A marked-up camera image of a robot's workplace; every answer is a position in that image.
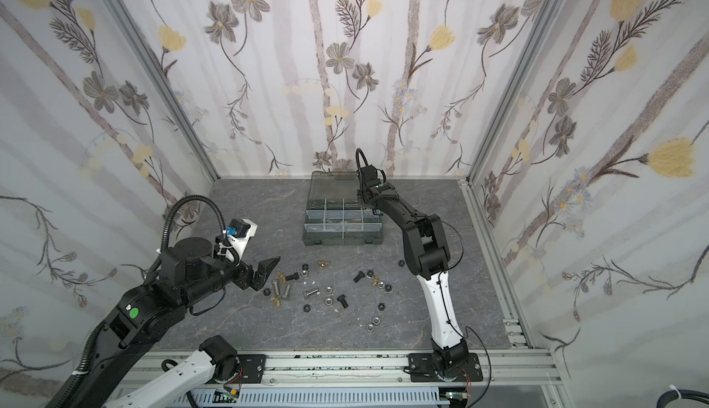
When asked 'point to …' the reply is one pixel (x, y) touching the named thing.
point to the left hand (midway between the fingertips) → (261, 242)
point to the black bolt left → (294, 276)
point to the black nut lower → (306, 307)
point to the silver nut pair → (376, 320)
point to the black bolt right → (359, 276)
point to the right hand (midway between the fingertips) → (365, 187)
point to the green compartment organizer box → (334, 213)
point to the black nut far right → (402, 263)
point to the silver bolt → (310, 292)
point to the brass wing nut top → (322, 263)
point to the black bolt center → (342, 301)
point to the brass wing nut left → (277, 300)
